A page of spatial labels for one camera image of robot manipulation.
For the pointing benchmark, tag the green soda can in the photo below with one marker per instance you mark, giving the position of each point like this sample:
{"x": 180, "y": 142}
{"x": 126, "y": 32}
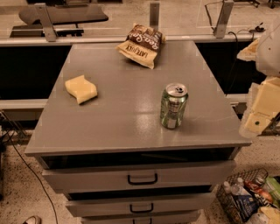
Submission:
{"x": 173, "y": 105}

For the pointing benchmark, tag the brown chip bag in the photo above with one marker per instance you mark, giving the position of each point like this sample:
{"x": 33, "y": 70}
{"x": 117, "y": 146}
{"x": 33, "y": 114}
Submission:
{"x": 142, "y": 45}

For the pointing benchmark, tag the drawer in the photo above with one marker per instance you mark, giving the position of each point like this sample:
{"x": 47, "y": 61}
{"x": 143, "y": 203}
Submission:
{"x": 134, "y": 177}
{"x": 167, "y": 218}
{"x": 140, "y": 205}

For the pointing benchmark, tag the top drawer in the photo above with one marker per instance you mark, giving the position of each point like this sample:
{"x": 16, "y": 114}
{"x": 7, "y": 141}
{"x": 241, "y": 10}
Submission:
{"x": 134, "y": 177}

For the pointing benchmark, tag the bottom drawer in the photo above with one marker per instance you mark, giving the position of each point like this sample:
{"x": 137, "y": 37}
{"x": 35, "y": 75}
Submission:
{"x": 167, "y": 218}

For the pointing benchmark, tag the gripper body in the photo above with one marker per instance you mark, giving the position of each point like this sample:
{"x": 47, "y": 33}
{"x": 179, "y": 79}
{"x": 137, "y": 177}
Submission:
{"x": 270, "y": 53}

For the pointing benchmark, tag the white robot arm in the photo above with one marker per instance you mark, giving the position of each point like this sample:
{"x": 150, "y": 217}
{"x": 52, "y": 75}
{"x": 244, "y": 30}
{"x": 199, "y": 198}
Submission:
{"x": 265, "y": 52}

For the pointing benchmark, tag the right metal bracket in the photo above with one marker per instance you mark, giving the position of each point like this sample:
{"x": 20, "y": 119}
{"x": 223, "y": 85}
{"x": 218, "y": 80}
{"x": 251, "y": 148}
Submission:
{"x": 225, "y": 12}

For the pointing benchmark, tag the black office chair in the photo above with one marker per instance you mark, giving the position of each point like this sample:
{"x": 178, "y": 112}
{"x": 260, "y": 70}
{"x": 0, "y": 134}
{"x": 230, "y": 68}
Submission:
{"x": 60, "y": 12}

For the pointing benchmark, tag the middle drawer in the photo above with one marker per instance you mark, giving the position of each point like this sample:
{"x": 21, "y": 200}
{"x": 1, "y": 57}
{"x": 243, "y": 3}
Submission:
{"x": 140, "y": 205}

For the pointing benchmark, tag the shoe tip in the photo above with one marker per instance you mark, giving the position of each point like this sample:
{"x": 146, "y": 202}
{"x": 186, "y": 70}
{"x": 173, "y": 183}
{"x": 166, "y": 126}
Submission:
{"x": 32, "y": 220}

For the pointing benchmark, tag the yellow sponge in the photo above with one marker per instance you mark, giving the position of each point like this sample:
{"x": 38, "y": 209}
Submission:
{"x": 82, "y": 89}

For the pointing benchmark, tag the middle metal bracket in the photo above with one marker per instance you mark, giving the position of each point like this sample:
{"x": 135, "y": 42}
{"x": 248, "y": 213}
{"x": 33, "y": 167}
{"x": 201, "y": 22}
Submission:
{"x": 154, "y": 14}

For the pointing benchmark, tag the clear plastic bottle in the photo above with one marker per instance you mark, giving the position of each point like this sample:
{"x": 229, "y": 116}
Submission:
{"x": 227, "y": 187}
{"x": 237, "y": 188}

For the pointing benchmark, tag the blue snack bag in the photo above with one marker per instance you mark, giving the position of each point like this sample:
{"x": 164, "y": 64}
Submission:
{"x": 246, "y": 205}

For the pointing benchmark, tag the grey drawer cabinet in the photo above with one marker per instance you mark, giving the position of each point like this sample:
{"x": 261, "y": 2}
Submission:
{"x": 121, "y": 125}

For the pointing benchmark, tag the green snack bag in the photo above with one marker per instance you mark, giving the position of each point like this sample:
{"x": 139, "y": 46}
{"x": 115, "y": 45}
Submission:
{"x": 273, "y": 187}

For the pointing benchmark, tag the metal bracket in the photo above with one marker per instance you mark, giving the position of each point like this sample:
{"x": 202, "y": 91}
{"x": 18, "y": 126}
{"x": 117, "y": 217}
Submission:
{"x": 225, "y": 12}
{"x": 154, "y": 14}
{"x": 44, "y": 18}

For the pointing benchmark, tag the red snack bag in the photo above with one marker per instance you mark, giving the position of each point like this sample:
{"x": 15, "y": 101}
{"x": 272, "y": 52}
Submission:
{"x": 257, "y": 189}

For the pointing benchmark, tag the left metal bracket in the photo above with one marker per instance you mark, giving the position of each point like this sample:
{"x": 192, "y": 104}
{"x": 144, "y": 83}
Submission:
{"x": 44, "y": 18}

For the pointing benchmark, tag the wire basket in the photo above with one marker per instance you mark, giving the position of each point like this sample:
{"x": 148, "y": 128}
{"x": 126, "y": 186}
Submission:
{"x": 234, "y": 211}

